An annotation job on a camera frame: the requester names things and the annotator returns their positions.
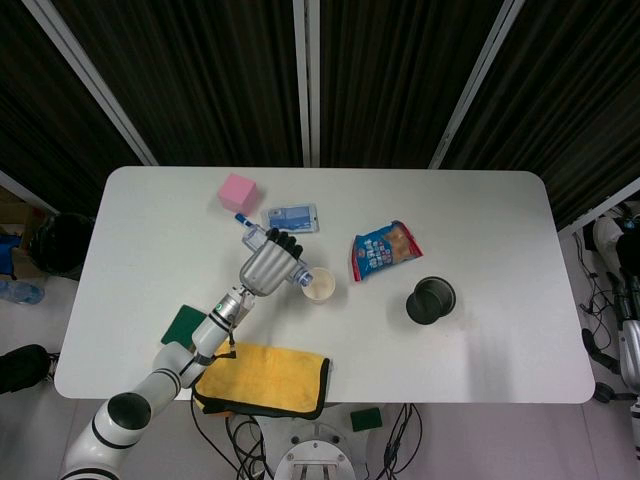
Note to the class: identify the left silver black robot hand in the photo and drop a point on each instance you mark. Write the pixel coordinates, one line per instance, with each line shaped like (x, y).
(267, 270)

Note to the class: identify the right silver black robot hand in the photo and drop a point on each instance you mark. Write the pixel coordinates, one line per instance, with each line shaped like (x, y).
(631, 345)

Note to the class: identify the transparent plastic water bottle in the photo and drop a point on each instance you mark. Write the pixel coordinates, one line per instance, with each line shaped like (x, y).
(253, 239)

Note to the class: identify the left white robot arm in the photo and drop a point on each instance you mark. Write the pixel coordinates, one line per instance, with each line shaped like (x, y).
(165, 375)

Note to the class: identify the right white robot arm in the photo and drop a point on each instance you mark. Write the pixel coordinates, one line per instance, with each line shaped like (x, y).
(636, 430)

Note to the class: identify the beige paper cup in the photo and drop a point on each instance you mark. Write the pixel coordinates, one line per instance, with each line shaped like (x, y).
(322, 287)

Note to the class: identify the black plastic cup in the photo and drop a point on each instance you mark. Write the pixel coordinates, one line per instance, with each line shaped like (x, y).
(430, 300)

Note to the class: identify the clear bottle with blue label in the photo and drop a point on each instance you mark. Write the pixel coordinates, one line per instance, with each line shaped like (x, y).
(20, 291)

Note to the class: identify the blue white marker pen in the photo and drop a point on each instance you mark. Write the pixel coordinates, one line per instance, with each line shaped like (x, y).
(242, 218)

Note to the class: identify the blue white card packet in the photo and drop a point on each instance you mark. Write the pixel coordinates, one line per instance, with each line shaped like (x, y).
(292, 218)

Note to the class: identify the pink foam cube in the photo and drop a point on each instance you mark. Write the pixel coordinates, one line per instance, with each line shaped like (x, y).
(237, 192)

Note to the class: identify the green sponge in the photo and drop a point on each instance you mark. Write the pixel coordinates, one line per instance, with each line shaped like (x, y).
(366, 419)
(182, 325)

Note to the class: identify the yellow microfibre cloth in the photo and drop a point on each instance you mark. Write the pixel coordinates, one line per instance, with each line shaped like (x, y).
(270, 375)

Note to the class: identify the white black robot unit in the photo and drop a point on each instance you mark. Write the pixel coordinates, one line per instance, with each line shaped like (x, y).
(607, 235)

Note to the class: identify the blue red snack bag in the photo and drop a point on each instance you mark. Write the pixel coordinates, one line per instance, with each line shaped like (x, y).
(385, 250)

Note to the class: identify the black curtain panel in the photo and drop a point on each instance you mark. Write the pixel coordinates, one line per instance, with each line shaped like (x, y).
(380, 75)
(40, 100)
(200, 75)
(575, 100)

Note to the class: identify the black trash bin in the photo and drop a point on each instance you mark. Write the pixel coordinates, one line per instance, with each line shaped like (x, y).
(60, 245)

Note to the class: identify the brown cardboard box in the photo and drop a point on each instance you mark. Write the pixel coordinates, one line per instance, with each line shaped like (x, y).
(15, 210)

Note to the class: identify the black bag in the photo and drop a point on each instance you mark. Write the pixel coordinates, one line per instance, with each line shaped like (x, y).
(22, 367)

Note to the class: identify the white partition post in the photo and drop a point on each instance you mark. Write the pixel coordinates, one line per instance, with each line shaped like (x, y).
(475, 80)
(600, 205)
(20, 187)
(95, 82)
(306, 80)

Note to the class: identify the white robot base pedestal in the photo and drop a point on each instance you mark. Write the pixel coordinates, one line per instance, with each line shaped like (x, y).
(315, 455)

